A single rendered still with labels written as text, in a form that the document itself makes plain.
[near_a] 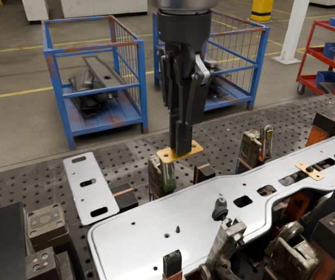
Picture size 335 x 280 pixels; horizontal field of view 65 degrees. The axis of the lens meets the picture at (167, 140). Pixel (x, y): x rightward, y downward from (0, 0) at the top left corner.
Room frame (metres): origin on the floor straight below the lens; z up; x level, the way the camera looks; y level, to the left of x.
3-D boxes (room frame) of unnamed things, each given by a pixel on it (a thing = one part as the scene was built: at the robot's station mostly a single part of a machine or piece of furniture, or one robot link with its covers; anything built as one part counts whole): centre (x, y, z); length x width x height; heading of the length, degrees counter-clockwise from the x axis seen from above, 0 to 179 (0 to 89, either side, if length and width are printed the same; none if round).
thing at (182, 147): (0.38, -0.03, 1.29); 0.03 x 0.01 x 0.07; 118
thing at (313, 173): (0.61, -0.44, 1.01); 0.08 x 0.04 x 0.01; 28
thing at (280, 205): (0.53, -0.28, 0.84); 0.12 x 0.05 x 0.29; 27
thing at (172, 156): (0.39, -0.02, 1.25); 0.08 x 0.04 x 0.01; 118
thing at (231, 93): (3.18, -0.42, 0.47); 1.20 x 0.80 x 0.95; 24
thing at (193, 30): (0.39, -0.02, 1.44); 0.08 x 0.07 x 0.09; 28
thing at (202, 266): (0.26, -0.07, 1.06); 0.03 x 0.01 x 0.03; 27
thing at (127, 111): (2.72, 0.79, 0.47); 1.20 x 0.80 x 0.95; 22
